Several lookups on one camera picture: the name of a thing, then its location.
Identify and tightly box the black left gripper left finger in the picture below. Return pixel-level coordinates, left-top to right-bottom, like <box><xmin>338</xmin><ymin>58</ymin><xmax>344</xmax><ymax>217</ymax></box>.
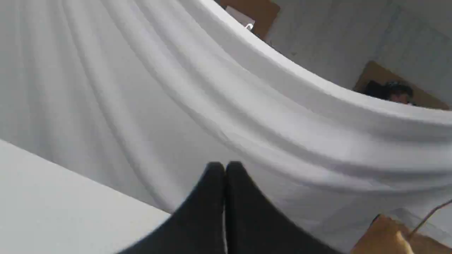
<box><xmin>121</xmin><ymin>162</ymin><xmax>226</xmax><ymax>254</ymax></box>

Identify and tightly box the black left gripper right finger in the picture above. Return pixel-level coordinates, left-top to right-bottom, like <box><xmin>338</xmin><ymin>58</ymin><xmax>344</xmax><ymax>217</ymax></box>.
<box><xmin>225</xmin><ymin>161</ymin><xmax>338</xmax><ymax>254</ymax></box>

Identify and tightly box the brown paper bag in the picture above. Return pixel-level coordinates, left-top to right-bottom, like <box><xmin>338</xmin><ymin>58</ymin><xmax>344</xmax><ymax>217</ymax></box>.
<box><xmin>350</xmin><ymin>200</ymin><xmax>452</xmax><ymax>254</ymax></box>

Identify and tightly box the white backdrop cloth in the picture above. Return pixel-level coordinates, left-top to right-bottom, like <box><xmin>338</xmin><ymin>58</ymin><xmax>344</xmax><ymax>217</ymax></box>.
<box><xmin>1</xmin><ymin>0</ymin><xmax>451</xmax><ymax>250</ymax></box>

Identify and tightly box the brown cardboard piece with black object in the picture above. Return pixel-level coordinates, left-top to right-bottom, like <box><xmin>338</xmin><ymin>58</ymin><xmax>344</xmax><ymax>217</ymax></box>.
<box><xmin>352</xmin><ymin>61</ymin><xmax>450</xmax><ymax>110</ymax></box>

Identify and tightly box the brown cardboard box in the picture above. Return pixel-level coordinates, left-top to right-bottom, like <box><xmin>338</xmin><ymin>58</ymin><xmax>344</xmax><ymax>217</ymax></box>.
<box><xmin>218</xmin><ymin>0</ymin><xmax>281</xmax><ymax>40</ymax></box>

